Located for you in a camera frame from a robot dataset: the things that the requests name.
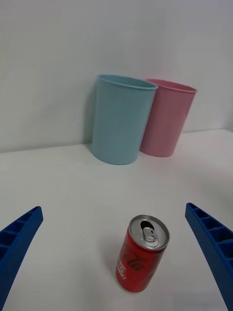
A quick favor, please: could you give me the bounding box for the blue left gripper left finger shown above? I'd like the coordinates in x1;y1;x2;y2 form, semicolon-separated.
0;206;44;311

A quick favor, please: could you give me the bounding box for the pale blue plastic bin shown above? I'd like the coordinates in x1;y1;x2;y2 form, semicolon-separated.
91;74;159;166

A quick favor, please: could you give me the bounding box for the red drink can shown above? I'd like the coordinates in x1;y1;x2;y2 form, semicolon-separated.
115;214;170;294

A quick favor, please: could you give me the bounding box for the pink plastic bin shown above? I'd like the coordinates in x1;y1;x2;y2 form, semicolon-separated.
139;78;198;158

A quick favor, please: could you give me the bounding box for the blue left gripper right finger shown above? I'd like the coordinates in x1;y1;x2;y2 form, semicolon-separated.
185;202;233;311

